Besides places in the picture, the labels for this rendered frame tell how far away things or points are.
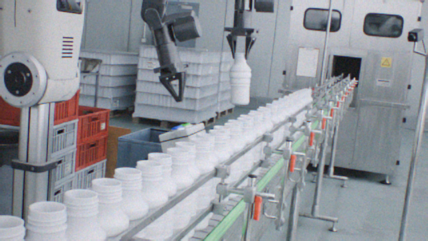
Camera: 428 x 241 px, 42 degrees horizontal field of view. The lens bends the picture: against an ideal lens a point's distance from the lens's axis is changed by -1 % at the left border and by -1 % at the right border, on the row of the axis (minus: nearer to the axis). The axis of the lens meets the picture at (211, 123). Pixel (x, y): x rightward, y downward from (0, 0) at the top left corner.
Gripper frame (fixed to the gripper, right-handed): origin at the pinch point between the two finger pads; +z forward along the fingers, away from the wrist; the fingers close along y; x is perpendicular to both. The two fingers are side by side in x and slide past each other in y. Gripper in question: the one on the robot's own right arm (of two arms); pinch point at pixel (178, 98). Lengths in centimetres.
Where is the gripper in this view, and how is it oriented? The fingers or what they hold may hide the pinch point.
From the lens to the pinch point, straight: 148.2
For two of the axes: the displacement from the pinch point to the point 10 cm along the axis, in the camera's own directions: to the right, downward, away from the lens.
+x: -9.3, 2.1, 3.0
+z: 2.4, 9.7, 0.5
